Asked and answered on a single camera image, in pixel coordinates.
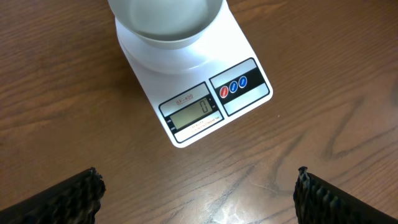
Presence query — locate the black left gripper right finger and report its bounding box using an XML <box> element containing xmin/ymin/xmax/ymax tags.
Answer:
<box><xmin>293</xmin><ymin>166</ymin><xmax>397</xmax><ymax>224</ymax></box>

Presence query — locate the white digital kitchen scale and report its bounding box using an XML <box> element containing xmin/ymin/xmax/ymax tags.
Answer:
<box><xmin>114</xmin><ymin>0</ymin><xmax>273</xmax><ymax>148</ymax></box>

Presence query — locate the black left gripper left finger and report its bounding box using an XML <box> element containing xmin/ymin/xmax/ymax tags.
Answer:
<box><xmin>1</xmin><ymin>167</ymin><xmax>106</xmax><ymax>224</ymax></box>

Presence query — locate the white round bowl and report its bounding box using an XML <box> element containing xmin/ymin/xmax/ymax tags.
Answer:
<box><xmin>108</xmin><ymin>0</ymin><xmax>226</xmax><ymax>49</ymax></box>

